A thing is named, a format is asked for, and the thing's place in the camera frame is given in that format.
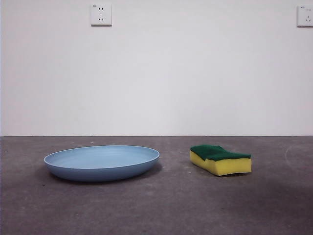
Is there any light blue round plate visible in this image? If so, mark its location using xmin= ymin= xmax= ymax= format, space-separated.
xmin=44 ymin=145 xmax=160 ymax=182

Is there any yellow sponge with green scourer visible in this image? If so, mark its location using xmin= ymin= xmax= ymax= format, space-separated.
xmin=190 ymin=144 xmax=252 ymax=177

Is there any white wall socket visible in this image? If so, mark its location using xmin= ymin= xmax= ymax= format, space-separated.
xmin=91 ymin=3 xmax=113 ymax=27
xmin=297 ymin=5 xmax=313 ymax=28

